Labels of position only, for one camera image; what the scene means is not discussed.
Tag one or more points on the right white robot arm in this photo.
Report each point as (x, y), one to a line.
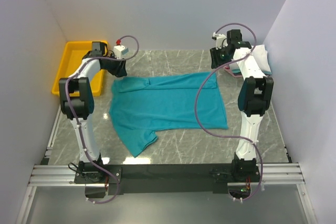
(253, 100)

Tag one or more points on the yellow plastic bin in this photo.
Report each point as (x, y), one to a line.
(71, 59)

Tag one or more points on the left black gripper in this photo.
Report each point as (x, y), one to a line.
(117, 67)

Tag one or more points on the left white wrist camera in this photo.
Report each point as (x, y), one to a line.
(119, 51)

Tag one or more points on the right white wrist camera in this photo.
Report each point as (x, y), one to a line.
(220, 40)

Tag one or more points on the teal folded t shirt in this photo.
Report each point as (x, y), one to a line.
(237, 72)

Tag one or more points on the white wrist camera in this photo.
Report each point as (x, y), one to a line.
(119, 51)
(220, 40)

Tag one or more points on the aluminium frame rail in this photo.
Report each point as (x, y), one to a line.
(283, 197)

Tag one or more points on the black base bar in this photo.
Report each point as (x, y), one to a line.
(167, 178)

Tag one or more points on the white folded t shirt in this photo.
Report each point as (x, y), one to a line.
(261, 56)

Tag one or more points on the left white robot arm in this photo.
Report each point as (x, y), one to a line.
(77, 103)

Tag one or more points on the teal polo t shirt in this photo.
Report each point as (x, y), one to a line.
(142, 106)

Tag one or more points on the pink folded t shirt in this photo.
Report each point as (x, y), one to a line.
(228, 70)

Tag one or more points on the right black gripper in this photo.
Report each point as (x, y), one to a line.
(215, 57)

